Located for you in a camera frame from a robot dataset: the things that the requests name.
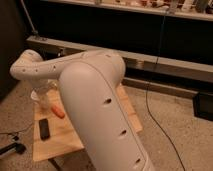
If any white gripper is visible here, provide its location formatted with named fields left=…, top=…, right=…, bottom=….
left=32, top=79, right=52, bottom=100

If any white ceramic cup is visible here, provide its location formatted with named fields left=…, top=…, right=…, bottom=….
left=30, top=91, right=50, bottom=110

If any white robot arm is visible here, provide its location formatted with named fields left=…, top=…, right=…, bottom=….
left=10, top=49, right=155, bottom=171

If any long wooden shelf beam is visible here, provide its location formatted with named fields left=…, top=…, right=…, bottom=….
left=27, top=36, right=213, bottom=84

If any black floor cable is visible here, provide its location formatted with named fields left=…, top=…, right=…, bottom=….
left=145, top=13, right=186, bottom=171

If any wooden table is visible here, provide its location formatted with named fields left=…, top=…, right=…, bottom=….
left=32, top=84, right=144, bottom=171

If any black cable with plug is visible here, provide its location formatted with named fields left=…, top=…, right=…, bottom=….
left=0, top=121, right=35, bottom=157

